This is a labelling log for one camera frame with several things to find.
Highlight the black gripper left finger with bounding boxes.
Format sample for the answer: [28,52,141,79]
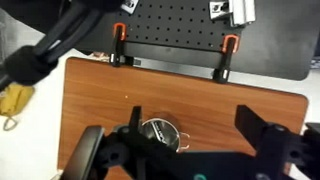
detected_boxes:
[114,105,178,161]

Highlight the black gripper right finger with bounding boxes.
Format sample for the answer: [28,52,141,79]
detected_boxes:
[234,104,292,180]

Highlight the small steel pot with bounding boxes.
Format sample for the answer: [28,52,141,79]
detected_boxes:
[139,117,192,154]

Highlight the black orange bar clamp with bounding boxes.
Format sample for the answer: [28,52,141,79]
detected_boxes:
[212,33,241,84]
[109,22,143,68]

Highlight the black perforated breadboard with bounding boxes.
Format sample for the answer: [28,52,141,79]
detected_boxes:
[71,0,319,82]

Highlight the yellow fabric pouch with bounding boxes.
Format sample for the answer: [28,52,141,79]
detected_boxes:
[0,83,36,132]

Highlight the short aluminium extrusion rail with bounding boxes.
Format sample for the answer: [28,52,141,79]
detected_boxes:
[209,0,257,28]

